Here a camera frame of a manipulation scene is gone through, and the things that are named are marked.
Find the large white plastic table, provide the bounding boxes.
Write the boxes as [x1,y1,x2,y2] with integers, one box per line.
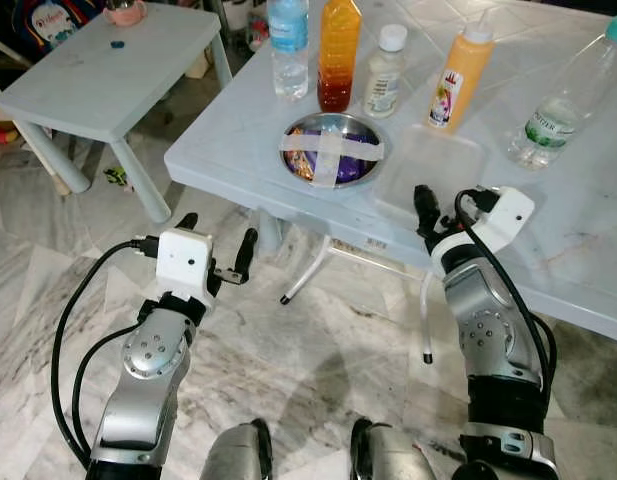
[165,0,617,364]

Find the small white cap bottle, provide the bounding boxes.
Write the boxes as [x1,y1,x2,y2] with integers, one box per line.
[364,24,410,120]

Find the taped steel bowl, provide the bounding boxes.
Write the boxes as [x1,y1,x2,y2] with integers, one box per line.
[279,111,388,192]

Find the orange red juice bottle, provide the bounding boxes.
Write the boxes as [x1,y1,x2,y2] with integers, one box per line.
[317,0,364,114]

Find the small green floor object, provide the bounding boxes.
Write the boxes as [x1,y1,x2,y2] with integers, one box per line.
[101,165,131,190]

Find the clear bottle teal cap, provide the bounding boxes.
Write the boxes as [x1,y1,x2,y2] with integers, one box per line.
[507,14,617,172]

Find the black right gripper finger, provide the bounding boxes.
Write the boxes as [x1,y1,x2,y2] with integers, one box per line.
[414,185,441,241]

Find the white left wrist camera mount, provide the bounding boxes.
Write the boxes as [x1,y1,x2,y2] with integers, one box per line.
[154,228,215,303]

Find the blue label water bottle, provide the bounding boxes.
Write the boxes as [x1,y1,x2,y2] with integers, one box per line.
[267,0,312,102]

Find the small white plastic table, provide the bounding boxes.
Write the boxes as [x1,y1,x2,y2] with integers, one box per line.
[0,3,235,224]

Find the grey right robot leg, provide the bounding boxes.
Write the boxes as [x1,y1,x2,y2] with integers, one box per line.
[349,417,441,480]

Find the dark printed backpack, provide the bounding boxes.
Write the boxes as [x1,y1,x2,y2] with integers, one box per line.
[13,0,105,50]

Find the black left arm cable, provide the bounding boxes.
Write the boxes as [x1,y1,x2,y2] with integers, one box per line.
[72,324,141,456]
[50,237,161,471]

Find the orange squeeze bottle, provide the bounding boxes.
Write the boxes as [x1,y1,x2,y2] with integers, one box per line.
[425,20,497,135]

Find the clear plastic container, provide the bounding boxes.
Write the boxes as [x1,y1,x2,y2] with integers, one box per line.
[372,125,490,227]

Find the grey robot leg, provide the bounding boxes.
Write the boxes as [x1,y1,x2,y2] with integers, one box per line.
[349,417,441,480]
[199,420,275,480]

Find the white tape strip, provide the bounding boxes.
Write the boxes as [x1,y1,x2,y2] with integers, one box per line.
[280,134,387,166]
[315,124,351,191]

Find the grey left robot leg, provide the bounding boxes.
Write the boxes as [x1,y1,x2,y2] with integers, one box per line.
[199,420,275,480]

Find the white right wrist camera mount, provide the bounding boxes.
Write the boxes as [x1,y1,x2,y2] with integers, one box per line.
[431,185,537,267]

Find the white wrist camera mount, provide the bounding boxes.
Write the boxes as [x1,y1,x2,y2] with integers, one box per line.
[431,185,537,267]
[154,228,215,303]

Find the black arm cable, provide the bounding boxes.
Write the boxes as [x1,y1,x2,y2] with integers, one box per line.
[454,187,558,397]
[72,324,141,456]
[50,237,161,471]

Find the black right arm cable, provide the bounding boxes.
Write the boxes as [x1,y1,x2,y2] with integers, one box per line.
[454,187,558,397]

